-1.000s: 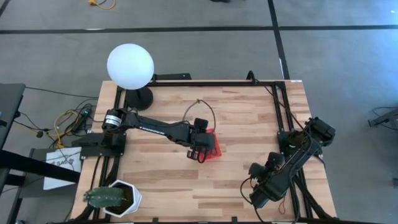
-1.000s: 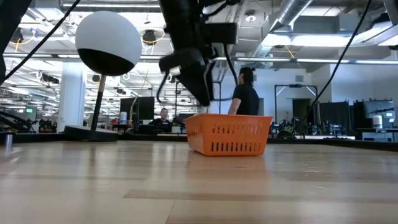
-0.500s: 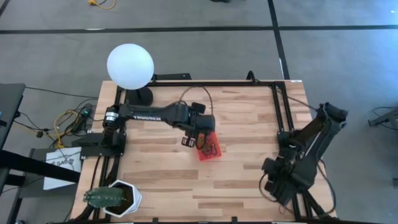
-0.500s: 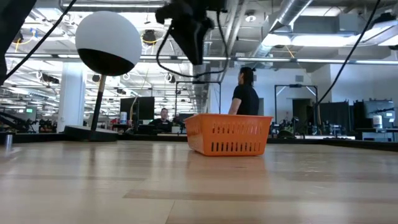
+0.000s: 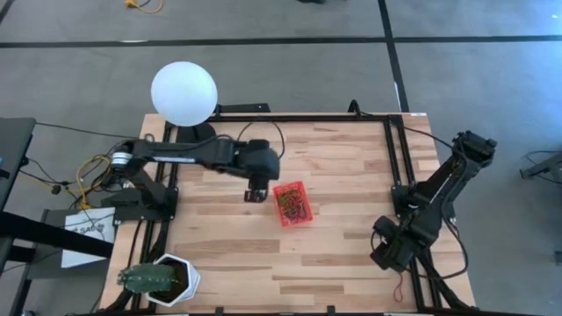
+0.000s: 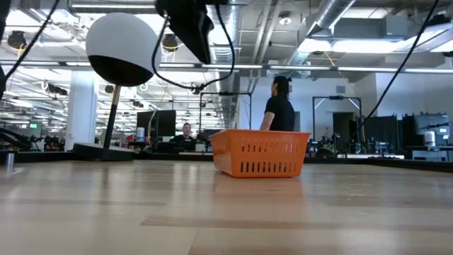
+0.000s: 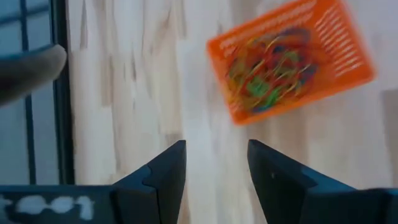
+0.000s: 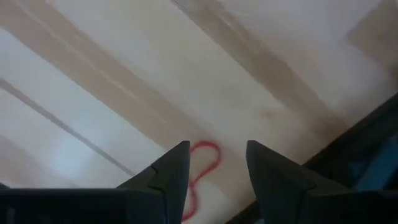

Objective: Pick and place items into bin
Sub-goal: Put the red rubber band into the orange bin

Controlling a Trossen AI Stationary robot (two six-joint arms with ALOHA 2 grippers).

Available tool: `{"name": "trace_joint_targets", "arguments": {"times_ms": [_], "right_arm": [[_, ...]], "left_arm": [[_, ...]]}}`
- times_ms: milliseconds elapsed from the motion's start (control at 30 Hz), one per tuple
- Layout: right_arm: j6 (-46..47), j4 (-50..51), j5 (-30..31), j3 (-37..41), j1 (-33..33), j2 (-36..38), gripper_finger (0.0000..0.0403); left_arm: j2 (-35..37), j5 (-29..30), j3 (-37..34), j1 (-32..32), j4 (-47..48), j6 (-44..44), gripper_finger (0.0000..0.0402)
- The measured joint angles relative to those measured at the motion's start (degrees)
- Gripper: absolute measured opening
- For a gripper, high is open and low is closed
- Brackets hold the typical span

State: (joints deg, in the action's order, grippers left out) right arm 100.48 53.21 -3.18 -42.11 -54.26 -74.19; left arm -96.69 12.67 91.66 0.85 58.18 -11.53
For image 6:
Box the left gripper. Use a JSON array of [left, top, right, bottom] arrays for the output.
[[154, 0, 217, 65]]

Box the black ceiling light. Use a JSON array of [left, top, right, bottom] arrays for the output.
[[6, 30, 28, 50], [161, 33, 180, 53]]

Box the white globe table lamp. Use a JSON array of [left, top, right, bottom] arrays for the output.
[[72, 12, 163, 162]]

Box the person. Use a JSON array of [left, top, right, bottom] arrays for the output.
[[259, 75, 297, 132], [168, 122, 197, 152]]

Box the dark partition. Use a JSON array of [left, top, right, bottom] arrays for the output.
[[360, 113, 401, 154]]

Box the black cable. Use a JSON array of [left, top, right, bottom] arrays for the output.
[[151, 3, 236, 94], [3, 0, 61, 82], [338, 0, 440, 155]]

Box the black frame rig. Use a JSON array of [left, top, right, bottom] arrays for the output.
[[311, 95, 363, 142]]

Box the silver metal post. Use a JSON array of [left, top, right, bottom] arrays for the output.
[[4, 152, 16, 175]]

